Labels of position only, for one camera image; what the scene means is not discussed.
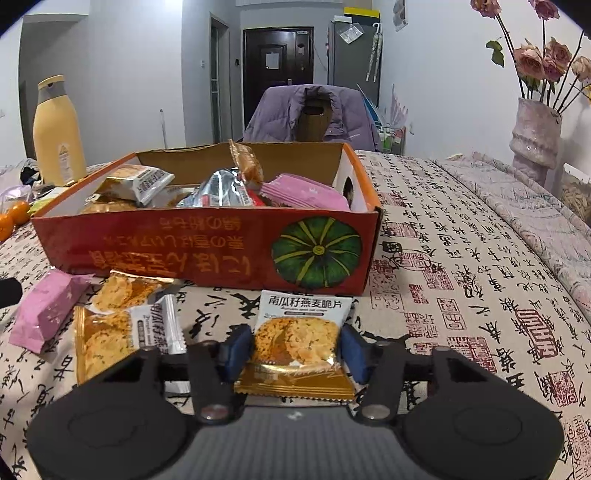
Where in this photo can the red cardboard box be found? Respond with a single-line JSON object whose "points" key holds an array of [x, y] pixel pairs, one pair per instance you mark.
{"points": [[207, 249]]}

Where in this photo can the gold cracker packet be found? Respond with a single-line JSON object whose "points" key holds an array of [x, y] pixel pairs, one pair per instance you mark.
{"points": [[138, 181], [107, 206], [122, 290], [295, 350], [247, 162], [108, 344]]}

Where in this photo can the dark entrance door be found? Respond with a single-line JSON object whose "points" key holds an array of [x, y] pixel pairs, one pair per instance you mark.
{"points": [[256, 83]]}

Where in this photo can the wall calendar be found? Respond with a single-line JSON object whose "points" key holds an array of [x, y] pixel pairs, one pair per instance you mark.
{"points": [[400, 14]]}

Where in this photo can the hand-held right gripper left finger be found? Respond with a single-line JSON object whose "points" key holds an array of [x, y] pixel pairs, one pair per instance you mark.
{"points": [[235, 353]]}

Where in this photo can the paper sheet on door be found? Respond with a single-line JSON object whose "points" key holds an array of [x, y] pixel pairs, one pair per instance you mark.
{"points": [[272, 60]]}

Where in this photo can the crumpled plastic bag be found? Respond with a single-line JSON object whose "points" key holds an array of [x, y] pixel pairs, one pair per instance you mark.
{"points": [[13, 194]]}

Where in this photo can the pink ceramic vase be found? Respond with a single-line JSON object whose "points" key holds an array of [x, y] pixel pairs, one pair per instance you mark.
{"points": [[535, 138]]}

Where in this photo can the clear bag on refrigerator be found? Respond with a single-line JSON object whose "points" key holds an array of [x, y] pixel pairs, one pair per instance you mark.
{"points": [[349, 33]]}

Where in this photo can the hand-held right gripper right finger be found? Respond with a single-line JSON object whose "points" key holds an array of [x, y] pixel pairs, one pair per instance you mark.
{"points": [[354, 357]]}

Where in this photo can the dried pink roses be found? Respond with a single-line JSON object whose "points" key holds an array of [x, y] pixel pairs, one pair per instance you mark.
{"points": [[531, 62]]}

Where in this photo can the yellow and black box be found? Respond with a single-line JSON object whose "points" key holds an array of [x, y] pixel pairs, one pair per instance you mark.
{"points": [[362, 14]]}

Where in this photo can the grey cloth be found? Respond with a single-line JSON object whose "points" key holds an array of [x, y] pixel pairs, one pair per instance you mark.
{"points": [[27, 173]]}

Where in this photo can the grey interior door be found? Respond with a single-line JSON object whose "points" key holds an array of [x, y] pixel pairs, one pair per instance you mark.
{"points": [[219, 78]]}

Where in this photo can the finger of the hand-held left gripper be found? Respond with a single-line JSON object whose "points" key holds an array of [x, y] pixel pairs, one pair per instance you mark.
{"points": [[9, 293]]}

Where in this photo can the purple padded jacket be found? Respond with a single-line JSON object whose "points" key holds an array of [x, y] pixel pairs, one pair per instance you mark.
{"points": [[277, 117]]}

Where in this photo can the grey refrigerator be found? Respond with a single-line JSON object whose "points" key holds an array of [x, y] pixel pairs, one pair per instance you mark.
{"points": [[355, 64]]}

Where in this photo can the pink starred snack packet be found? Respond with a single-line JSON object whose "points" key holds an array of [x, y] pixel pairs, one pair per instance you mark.
{"points": [[46, 309]]}

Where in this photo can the yellow bottle with grey collar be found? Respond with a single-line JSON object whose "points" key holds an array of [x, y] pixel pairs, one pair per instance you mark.
{"points": [[57, 138]]}

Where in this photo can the wooden chair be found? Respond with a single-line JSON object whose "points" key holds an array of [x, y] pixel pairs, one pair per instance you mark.
{"points": [[315, 124]]}

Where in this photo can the hanging white umbrella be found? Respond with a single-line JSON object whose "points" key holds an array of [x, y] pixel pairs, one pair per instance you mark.
{"points": [[374, 50]]}

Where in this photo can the clear storage jar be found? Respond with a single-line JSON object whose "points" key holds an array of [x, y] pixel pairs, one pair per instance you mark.
{"points": [[577, 191]]}

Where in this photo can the silver red snack packet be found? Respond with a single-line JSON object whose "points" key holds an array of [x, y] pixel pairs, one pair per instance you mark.
{"points": [[221, 191]]}

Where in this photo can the folded patterned quilt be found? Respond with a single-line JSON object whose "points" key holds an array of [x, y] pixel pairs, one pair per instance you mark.
{"points": [[521, 203]]}

